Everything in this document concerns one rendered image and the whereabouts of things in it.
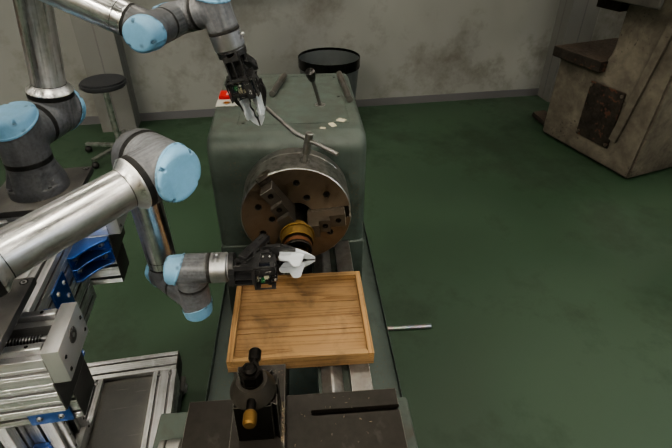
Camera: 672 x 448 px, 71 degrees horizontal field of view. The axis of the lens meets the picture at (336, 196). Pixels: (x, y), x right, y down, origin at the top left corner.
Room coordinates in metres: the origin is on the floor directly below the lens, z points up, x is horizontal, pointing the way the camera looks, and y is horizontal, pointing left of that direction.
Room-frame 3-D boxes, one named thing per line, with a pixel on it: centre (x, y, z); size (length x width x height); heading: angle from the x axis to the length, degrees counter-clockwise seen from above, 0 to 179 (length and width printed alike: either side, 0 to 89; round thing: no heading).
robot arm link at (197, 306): (0.89, 0.37, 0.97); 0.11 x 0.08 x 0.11; 51
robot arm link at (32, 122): (1.12, 0.82, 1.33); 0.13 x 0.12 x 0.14; 170
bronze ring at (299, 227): (0.99, 0.10, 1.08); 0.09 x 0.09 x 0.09; 6
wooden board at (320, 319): (0.90, 0.10, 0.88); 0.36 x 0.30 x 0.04; 95
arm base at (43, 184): (1.11, 0.82, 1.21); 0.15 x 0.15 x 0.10
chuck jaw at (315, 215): (1.08, 0.02, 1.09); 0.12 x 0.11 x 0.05; 95
